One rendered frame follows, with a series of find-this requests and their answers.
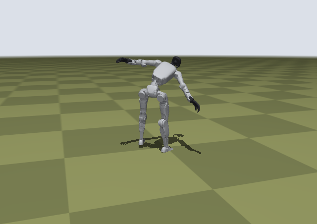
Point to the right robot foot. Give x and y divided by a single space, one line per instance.
164 149

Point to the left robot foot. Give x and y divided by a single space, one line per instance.
141 142

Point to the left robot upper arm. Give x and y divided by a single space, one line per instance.
155 63

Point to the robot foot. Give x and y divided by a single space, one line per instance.
141 142
164 149

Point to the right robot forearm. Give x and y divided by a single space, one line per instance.
186 92

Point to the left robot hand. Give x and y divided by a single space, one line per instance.
122 59

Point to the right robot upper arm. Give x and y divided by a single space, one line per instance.
178 76

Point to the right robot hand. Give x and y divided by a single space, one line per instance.
197 106

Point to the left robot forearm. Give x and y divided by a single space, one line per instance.
135 62

